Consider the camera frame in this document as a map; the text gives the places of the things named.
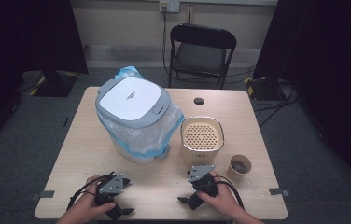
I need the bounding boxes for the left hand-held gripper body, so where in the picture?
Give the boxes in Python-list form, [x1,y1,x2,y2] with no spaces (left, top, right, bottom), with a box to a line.
[94,171,125,220]

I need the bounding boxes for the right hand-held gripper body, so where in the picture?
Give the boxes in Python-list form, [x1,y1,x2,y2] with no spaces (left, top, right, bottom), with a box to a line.
[188,163,219,200]

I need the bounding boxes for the brown paper cup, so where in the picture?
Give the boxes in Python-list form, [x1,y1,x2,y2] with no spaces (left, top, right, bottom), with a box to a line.
[226,154,253,183]

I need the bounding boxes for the beige strainer-top bin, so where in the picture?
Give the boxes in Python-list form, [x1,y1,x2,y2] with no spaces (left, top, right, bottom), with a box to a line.
[179,116,226,168]

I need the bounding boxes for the dark wet tea dregs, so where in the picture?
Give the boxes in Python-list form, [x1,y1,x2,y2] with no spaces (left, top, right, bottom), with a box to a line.
[232,161,249,175]

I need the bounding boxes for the person's right hand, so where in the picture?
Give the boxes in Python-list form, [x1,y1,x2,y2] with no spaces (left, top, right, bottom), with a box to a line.
[196,170,244,218]

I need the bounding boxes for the person's left hand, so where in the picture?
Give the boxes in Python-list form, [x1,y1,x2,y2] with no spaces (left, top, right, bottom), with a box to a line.
[65,175,117,222]

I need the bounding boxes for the white trash bin with bag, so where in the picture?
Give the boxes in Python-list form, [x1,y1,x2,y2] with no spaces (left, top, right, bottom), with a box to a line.
[97,65,186,158]

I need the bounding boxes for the grey tape strip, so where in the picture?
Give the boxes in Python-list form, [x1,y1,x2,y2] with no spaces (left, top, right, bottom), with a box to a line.
[30,189,56,201]
[268,187,291,197]

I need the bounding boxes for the black folding chair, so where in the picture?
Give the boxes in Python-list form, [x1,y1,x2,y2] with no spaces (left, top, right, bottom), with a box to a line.
[167,22,238,91]

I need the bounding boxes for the dark curtain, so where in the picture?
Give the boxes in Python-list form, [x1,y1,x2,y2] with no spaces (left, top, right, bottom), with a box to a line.
[252,0,351,202]
[0,0,90,158]

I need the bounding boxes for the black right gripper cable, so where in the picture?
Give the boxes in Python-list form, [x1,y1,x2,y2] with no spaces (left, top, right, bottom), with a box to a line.
[211,175,246,210]

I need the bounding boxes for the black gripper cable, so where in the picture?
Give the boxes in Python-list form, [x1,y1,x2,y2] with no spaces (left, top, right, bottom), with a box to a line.
[66,172,116,212]
[211,175,246,210]

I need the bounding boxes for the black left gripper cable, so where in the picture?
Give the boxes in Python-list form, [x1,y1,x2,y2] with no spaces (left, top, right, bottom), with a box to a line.
[66,172,116,212]

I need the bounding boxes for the black floor cables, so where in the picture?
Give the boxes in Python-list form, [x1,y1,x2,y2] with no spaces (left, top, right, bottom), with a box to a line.
[224,64,300,129]

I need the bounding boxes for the black wall power cable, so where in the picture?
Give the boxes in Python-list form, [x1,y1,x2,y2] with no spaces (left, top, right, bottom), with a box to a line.
[161,7,172,77]

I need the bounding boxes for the white wall socket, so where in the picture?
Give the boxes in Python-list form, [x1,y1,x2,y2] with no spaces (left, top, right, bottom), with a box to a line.
[159,0,181,14]

